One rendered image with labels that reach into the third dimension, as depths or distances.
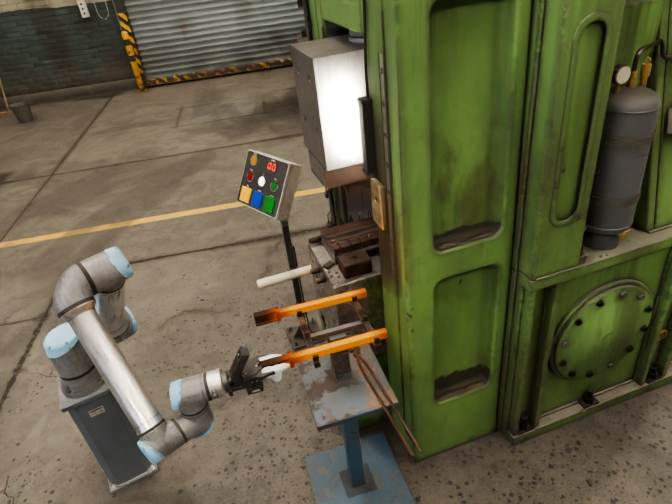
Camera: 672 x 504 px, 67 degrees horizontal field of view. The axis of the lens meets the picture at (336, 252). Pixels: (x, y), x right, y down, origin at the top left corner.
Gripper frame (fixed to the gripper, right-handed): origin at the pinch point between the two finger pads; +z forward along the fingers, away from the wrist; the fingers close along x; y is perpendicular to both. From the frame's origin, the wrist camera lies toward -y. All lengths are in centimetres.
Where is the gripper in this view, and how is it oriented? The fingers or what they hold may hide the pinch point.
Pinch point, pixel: (284, 360)
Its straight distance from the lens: 168.9
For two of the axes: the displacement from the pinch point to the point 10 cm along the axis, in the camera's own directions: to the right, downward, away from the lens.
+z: 9.6, -2.4, 1.7
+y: 1.1, 8.3, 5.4
